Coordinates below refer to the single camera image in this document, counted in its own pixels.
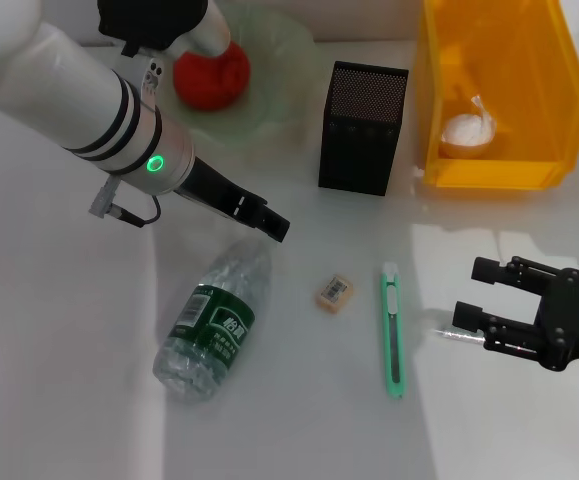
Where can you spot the yellow plastic bin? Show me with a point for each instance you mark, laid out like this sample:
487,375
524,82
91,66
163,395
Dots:
529,75

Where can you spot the green glass fruit plate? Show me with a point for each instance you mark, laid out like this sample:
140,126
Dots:
279,75

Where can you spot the tan eraser with barcode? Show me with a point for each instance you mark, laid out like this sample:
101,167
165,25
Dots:
334,294

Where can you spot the green utility knife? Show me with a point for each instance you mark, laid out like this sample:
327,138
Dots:
394,340

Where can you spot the black mesh pen holder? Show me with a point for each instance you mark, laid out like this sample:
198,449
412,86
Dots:
359,140

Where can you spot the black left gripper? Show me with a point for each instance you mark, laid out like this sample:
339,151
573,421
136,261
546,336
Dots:
219,192

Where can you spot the silver glitter pen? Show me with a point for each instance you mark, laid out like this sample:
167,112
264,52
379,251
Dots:
461,336

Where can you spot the red-orange fruit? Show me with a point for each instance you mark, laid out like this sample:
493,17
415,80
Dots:
214,87

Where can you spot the clear water bottle green label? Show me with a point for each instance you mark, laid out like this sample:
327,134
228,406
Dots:
214,325

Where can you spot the white paper ball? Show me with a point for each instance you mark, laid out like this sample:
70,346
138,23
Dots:
466,131

